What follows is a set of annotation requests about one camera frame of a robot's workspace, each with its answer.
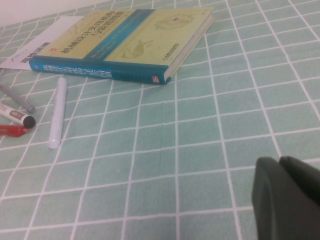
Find white whiteboard marker black caps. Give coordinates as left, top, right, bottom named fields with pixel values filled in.
left=0, top=102, right=37, bottom=129

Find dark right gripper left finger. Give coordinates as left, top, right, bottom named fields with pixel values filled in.
left=251, top=156, right=320, bottom=240

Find green checked tablecloth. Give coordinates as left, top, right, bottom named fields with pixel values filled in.
left=0, top=0, right=320, bottom=240

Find grey slim pen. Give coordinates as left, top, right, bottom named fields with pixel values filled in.
left=0, top=83, right=37, bottom=114

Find all white marker pen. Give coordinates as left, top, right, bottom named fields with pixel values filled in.
left=47, top=76, right=69, bottom=150

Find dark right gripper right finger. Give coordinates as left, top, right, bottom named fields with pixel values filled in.
left=278, top=155, right=320, bottom=201

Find white booklet with black print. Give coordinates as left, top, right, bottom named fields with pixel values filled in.
left=0, top=15, right=85, bottom=71

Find yellow and teal hardcover book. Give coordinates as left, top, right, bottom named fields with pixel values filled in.
left=28, top=6, right=216, bottom=86

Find red gel pen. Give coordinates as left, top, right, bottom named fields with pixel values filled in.
left=0, top=124, right=31, bottom=139

